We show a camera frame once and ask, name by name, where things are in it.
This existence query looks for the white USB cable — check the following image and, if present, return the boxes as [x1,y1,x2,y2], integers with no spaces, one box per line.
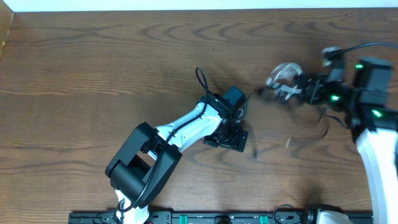
[266,62,304,101]

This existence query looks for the black USB cable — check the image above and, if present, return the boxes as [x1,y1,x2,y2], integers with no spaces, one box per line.
[245,85,330,159]

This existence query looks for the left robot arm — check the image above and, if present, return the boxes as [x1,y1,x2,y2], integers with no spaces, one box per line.
[105,86,248,223]

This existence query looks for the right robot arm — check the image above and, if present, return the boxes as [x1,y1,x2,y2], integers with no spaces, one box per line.
[294,57,397,223]

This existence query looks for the cardboard panel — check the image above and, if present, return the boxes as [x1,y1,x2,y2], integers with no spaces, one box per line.
[0,0,14,54]

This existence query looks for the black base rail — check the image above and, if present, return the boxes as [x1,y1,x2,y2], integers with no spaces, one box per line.
[68,203,374,224]

